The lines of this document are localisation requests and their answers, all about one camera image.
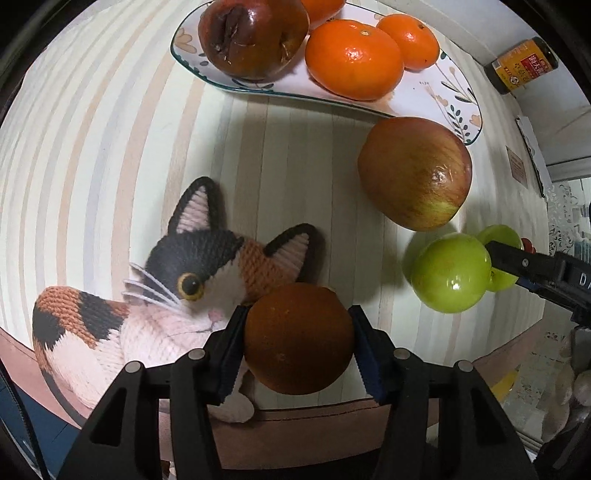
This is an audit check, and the small red knob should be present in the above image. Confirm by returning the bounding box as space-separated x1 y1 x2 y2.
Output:
521 237 537 254

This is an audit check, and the striped cat print mat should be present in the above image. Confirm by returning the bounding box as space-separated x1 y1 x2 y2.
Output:
0 0 553 471

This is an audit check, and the dark red pomegranate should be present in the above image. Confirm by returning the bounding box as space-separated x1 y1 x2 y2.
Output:
197 0 310 81

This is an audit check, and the dark orange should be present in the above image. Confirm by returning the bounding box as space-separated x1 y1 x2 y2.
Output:
245 283 353 395

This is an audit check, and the deer pattern ceramic plate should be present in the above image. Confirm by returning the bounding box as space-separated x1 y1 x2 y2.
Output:
170 3 483 146

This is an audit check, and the soy sauce bottle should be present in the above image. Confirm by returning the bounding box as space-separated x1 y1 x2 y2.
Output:
484 37 559 95

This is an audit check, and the green apple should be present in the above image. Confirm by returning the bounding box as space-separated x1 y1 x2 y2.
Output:
477 224 523 293
410 233 492 314

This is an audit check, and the large orange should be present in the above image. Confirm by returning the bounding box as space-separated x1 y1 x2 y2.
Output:
301 0 346 29

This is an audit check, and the red yellow apple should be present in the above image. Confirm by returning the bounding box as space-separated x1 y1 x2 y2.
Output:
358 117 473 232

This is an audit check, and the small tangerine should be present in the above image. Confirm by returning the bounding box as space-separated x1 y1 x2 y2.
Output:
304 20 405 101
377 14 440 72

